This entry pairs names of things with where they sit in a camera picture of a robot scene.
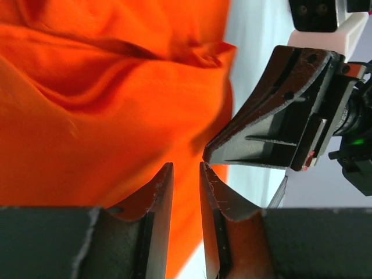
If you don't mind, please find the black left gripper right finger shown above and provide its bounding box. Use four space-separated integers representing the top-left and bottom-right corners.
199 162 276 278

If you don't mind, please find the orange t-shirt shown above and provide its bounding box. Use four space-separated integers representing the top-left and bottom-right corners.
1 1 236 278

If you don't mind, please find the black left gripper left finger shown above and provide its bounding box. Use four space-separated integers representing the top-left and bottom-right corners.
77 163 174 278

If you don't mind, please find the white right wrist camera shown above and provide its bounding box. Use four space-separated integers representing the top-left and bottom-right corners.
288 0 371 61

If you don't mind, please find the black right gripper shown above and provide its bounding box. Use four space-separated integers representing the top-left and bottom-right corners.
203 46 371 196

